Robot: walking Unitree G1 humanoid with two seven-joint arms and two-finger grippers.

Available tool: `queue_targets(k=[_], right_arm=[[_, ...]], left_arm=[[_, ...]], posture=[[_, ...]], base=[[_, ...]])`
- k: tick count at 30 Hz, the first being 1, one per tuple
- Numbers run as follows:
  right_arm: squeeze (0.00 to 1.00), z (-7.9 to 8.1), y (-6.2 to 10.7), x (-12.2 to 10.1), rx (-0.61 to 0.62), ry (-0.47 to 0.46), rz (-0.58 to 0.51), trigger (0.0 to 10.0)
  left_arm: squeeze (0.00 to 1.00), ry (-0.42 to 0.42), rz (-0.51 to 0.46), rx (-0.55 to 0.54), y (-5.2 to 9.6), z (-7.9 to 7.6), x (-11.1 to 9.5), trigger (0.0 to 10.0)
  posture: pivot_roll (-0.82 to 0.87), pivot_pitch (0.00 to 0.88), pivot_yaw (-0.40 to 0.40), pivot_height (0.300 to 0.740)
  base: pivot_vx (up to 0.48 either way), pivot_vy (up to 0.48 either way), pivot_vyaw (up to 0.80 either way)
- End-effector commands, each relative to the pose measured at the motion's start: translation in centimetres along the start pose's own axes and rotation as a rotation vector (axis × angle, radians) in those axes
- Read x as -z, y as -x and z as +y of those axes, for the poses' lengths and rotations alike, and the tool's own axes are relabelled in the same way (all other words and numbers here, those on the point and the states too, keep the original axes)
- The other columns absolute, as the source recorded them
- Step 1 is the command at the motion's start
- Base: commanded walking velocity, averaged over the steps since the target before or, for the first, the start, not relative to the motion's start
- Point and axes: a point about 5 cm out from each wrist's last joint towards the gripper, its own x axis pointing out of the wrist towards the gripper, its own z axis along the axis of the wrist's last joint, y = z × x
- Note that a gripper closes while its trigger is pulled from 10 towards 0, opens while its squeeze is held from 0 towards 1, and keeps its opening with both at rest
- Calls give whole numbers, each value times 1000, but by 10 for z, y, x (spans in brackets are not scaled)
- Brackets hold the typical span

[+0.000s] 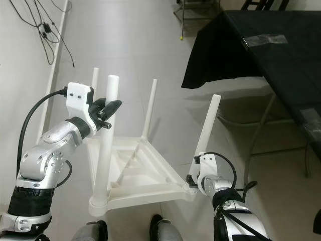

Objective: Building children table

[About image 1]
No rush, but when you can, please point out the black tablecloth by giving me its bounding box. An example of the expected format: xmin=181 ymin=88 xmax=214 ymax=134
xmin=181 ymin=10 xmax=321 ymax=146

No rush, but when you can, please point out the grey metal table leg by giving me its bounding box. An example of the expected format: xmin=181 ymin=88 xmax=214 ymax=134
xmin=243 ymin=92 xmax=280 ymax=187
xmin=303 ymin=133 xmax=313 ymax=178

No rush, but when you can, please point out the dark right robot foot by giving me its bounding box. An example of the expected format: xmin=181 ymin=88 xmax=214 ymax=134
xmin=149 ymin=215 xmax=184 ymax=241

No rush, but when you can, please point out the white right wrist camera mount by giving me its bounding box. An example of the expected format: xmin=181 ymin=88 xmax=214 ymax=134
xmin=193 ymin=153 xmax=218 ymax=192

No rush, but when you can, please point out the clear tape patch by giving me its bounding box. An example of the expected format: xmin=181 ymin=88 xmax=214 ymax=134
xmin=243 ymin=34 xmax=288 ymax=48

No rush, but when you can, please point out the white plastic table top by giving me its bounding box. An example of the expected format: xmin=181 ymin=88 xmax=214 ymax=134
xmin=85 ymin=135 xmax=199 ymax=217

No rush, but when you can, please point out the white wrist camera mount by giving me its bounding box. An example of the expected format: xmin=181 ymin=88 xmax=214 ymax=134
xmin=193 ymin=153 xmax=218 ymax=192
xmin=67 ymin=83 xmax=96 ymax=137

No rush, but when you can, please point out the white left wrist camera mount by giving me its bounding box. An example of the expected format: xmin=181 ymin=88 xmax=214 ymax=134
xmin=67 ymin=83 xmax=96 ymax=137

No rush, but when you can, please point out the black floor cable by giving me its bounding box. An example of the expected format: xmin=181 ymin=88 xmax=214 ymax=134
xmin=40 ymin=0 xmax=77 ymax=69
xmin=24 ymin=0 xmax=56 ymax=65

